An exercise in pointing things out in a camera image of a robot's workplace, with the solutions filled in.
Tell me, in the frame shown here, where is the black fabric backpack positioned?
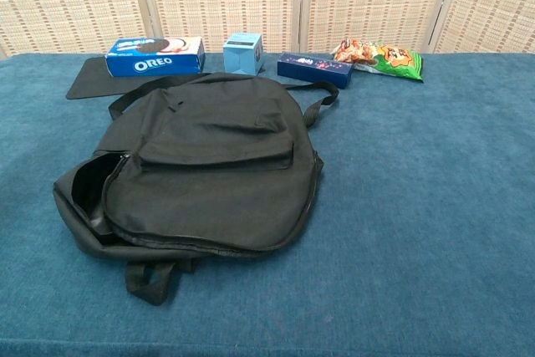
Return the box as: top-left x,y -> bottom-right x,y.
52,72 -> 340,307

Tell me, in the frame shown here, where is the long dark blue box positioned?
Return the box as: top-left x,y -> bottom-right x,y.
277,52 -> 355,90

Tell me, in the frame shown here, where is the small light blue box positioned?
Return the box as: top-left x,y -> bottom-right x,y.
222,32 -> 266,76

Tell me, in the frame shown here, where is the blue Oreo cookie box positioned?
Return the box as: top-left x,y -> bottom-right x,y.
104,36 -> 206,79

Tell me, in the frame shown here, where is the orange and green snack bag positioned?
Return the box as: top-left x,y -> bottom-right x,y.
332,38 -> 425,83

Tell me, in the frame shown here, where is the blue table cloth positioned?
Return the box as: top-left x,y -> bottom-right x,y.
0,52 -> 535,357

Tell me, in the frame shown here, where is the black flat mat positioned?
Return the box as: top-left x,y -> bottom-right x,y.
65,57 -> 210,101

